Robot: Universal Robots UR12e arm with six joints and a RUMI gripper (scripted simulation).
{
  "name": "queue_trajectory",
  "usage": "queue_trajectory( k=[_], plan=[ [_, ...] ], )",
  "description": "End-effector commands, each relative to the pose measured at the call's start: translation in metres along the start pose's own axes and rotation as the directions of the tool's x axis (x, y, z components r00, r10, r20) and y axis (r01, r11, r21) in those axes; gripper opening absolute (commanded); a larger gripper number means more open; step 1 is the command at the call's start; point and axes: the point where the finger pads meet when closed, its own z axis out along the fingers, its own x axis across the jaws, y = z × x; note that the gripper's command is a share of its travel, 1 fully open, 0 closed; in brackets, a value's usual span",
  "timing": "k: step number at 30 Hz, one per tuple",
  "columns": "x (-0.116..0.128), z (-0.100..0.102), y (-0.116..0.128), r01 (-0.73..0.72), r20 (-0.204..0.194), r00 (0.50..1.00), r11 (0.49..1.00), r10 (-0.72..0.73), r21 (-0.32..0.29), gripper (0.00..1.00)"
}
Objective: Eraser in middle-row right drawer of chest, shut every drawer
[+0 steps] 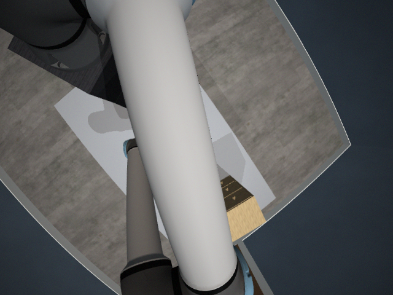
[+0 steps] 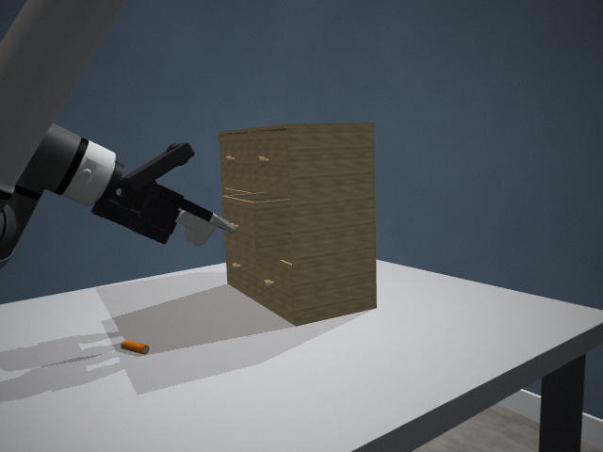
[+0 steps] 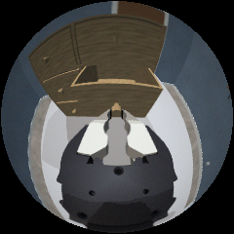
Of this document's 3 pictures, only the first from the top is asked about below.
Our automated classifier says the brown wooden drawer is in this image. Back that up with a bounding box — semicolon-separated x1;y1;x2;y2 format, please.
220;176;234;188
224;188;251;211
222;181;242;198

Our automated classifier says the brown wooden chest of drawers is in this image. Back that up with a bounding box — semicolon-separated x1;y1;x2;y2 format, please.
227;175;266;242

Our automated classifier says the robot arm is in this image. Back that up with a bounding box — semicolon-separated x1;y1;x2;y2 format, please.
0;0;254;295

